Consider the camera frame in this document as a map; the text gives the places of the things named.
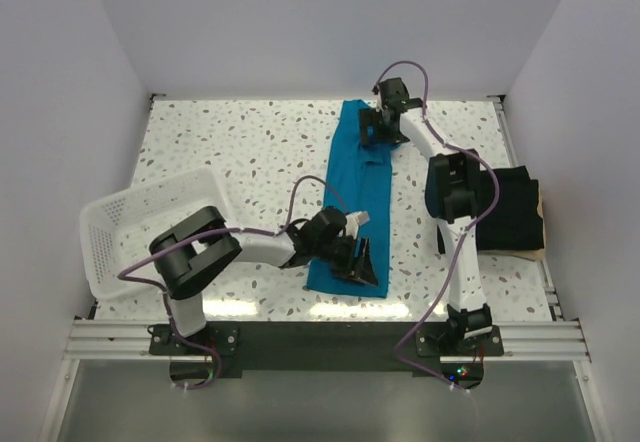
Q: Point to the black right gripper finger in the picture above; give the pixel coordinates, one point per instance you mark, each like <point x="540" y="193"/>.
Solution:
<point x="366" y="119"/>
<point x="394" y="138"/>

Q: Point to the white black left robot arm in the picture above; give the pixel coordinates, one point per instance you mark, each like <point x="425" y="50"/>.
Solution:
<point x="190" y="255"/>

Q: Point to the aluminium extrusion rail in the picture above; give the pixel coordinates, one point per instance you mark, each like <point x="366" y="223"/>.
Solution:
<point x="107" y="340"/>

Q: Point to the white plastic basket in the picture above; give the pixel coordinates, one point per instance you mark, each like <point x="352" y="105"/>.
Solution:
<point x="116" y="231"/>

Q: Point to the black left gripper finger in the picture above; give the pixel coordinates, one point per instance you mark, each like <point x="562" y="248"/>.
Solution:
<point x="345" y="268"/>
<point x="361" y="269"/>

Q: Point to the black folded t shirt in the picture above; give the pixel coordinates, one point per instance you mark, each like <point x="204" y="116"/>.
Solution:
<point x="503" y="229"/>

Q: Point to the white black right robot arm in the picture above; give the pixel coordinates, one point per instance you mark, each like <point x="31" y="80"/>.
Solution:
<point x="452" y="191"/>

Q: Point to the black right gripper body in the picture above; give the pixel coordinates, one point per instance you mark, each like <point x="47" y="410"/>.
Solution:
<point x="380" y="124"/>

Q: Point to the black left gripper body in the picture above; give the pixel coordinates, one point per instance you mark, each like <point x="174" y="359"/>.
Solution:
<point x="336" y="249"/>

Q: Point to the blue t shirt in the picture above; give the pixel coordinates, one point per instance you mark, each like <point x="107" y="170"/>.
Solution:
<point x="360" y="178"/>

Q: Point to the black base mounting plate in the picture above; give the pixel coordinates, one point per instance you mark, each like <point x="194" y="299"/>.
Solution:
<point x="227" y="349"/>

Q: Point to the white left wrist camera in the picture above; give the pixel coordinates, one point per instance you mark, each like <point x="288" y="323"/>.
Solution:
<point x="357" y="218"/>

